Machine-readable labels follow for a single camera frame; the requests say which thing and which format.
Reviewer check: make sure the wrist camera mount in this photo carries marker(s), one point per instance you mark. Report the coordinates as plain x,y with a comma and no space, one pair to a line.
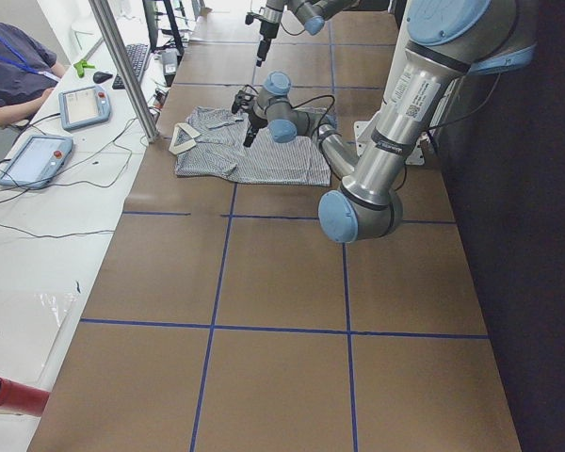
243,101
252,17

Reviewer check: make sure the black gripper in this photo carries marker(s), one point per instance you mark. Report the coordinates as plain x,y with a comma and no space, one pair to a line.
254,122
266,29

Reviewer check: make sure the brown paper table cover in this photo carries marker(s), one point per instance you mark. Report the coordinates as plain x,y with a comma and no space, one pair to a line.
223,319

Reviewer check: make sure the red cylinder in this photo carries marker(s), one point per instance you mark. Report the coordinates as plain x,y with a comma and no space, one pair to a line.
22,399

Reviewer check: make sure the seated person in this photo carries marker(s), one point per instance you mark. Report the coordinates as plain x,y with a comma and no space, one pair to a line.
29,72

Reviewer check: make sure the far teach pendant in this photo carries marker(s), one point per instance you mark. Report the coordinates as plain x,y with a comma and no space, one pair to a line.
83,107

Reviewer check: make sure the green plastic clamp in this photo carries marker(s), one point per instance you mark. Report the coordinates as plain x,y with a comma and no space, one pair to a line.
81,66

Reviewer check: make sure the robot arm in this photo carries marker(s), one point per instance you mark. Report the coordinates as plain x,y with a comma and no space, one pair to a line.
354,21
446,40

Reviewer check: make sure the teach pendant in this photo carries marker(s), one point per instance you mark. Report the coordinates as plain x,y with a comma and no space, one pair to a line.
37,162
83,107

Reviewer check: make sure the black computer mouse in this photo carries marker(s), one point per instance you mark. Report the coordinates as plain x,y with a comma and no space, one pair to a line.
100,77

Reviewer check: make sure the black keyboard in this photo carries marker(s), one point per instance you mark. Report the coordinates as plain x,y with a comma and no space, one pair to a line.
138,55

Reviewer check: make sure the striped polo shirt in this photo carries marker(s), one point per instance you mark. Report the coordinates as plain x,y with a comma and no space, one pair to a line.
210,143

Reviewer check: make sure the near teach pendant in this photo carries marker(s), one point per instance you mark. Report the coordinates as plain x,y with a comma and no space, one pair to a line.
37,162

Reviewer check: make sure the aluminium frame post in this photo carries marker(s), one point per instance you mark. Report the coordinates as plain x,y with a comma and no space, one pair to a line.
116,48

